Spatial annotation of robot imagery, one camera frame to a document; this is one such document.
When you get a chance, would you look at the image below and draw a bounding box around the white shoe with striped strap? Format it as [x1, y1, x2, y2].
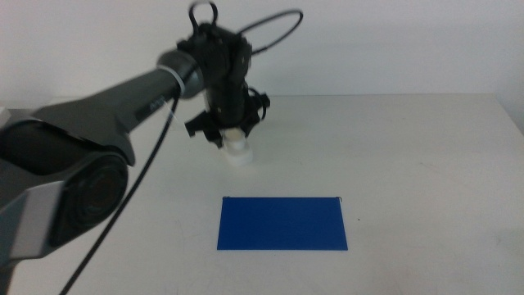
[222, 127, 255, 167]

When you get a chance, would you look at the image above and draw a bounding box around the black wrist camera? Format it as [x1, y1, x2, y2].
[228, 35, 253, 89]

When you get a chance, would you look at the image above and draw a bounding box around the blue rectangular mat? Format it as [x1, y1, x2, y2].
[216, 196, 349, 252]

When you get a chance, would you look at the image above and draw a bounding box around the black looped camera cable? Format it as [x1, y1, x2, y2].
[237, 9, 305, 56]

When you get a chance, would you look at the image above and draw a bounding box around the white cable tie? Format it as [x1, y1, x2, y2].
[158, 65, 187, 95]

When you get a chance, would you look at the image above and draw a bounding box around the long black arm cable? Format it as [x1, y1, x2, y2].
[59, 96, 182, 295]

